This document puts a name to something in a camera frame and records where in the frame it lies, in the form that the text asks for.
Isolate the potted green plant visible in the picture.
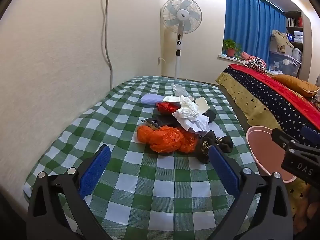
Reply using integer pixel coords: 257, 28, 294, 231
222, 39, 242, 58

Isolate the orange-brown pillow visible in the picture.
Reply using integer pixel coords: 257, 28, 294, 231
272, 74, 320, 97

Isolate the small black pouch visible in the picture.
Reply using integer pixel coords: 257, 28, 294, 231
204, 110, 217, 123

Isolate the clear plastic storage box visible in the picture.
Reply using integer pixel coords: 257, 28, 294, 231
269, 51, 300, 77

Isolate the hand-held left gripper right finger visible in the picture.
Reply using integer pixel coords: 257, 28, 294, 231
209, 145, 294, 240

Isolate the beige jacket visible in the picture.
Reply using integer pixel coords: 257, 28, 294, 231
271, 29, 294, 54

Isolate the black-white striped clothing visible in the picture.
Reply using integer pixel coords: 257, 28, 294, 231
244, 57, 267, 73

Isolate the clear plastic bag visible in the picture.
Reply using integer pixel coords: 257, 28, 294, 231
172, 83, 194, 98

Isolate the pink plastic bin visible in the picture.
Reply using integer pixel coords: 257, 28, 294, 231
246, 126, 298, 183

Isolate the grey wall cable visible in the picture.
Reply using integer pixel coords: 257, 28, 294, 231
101, 0, 113, 90

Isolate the bed with red rose blanket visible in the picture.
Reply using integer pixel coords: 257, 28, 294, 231
229, 64, 320, 128

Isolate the green checked tablecloth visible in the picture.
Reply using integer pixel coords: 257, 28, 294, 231
22, 75, 262, 240

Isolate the pink folded clothing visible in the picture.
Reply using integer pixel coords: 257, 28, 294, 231
240, 51, 258, 62

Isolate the grey plaid pillow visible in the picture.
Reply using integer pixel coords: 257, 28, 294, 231
311, 86, 320, 105

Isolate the navy star-print mattress cover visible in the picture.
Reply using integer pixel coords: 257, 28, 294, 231
222, 67, 320, 143

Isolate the black packet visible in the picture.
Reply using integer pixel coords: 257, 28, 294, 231
141, 116, 180, 130

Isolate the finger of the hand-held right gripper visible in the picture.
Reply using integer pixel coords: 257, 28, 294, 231
271, 128, 320, 155
301, 126, 320, 149

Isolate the wooden bookshelf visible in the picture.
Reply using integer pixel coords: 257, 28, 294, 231
284, 10, 306, 63

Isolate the orange plastic bag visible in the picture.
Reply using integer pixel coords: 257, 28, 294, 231
137, 125, 199, 153

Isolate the white window sill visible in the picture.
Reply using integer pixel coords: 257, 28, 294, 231
217, 54, 245, 60

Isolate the blue curtain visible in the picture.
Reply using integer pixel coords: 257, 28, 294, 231
223, 0, 287, 60

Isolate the large white paper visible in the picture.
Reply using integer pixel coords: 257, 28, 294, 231
172, 95, 209, 132

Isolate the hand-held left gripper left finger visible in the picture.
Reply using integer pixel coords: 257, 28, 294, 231
26, 144, 112, 240

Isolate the row of books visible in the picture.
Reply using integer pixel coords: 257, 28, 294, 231
287, 17, 303, 27

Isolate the red packet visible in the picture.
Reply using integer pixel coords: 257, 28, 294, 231
156, 102, 180, 117

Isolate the yellow star-print bed skirt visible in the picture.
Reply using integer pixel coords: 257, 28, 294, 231
215, 72, 313, 230

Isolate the white standing fan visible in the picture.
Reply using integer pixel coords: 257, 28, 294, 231
160, 0, 202, 80

